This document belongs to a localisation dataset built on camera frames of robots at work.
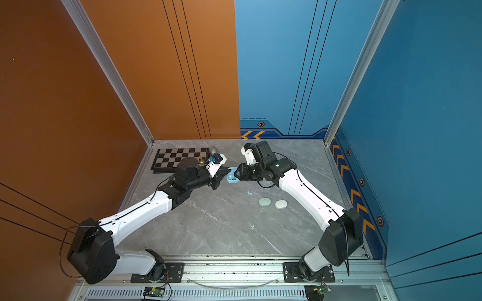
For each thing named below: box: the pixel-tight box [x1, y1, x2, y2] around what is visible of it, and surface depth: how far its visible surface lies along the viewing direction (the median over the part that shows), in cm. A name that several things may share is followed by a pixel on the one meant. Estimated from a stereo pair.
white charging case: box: [274, 199, 289, 210], surface depth 93 cm
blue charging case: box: [226, 166, 240, 184], surface depth 78 cm
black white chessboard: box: [150, 147, 211, 174], surface depth 111 cm
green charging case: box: [257, 196, 272, 208], surface depth 93 cm
